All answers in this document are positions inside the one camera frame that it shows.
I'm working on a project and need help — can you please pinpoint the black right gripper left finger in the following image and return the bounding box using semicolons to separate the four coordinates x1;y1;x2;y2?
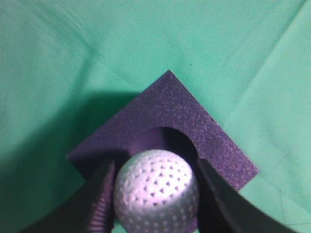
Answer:
20;160;116;233

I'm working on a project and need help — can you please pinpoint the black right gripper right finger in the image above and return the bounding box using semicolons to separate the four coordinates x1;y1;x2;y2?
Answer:
197;159;296;233

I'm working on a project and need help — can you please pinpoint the white dimpled ball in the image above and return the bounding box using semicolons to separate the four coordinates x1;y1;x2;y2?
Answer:
113;150;199;233

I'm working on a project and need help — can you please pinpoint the dark purple foam cube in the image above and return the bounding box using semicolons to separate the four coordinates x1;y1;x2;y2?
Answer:
67;71;259;190

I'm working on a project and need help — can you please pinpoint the green cloth backdrop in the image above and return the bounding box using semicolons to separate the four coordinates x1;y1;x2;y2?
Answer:
0;0;311;233

